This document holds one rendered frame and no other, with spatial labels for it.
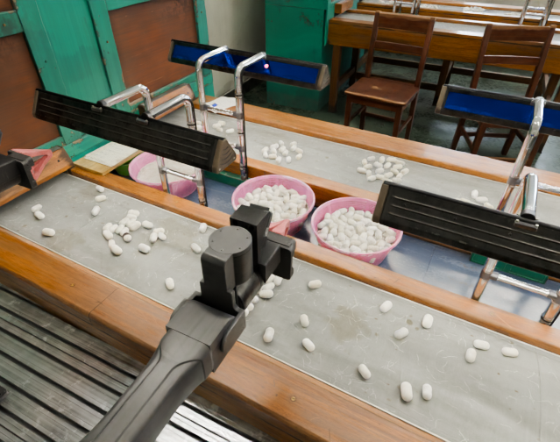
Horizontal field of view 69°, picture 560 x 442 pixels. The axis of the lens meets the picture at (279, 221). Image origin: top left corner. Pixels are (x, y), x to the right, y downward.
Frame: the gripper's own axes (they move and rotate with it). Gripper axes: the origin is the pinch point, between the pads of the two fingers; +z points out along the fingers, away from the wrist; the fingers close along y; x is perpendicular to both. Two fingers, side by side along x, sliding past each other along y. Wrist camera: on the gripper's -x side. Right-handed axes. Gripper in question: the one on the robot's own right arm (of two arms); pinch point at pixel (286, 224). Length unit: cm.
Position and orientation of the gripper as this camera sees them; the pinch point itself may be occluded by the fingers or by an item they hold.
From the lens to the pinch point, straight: 71.0
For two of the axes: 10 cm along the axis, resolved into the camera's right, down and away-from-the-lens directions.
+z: 4.4, -5.4, 7.1
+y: -9.0, -2.7, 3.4
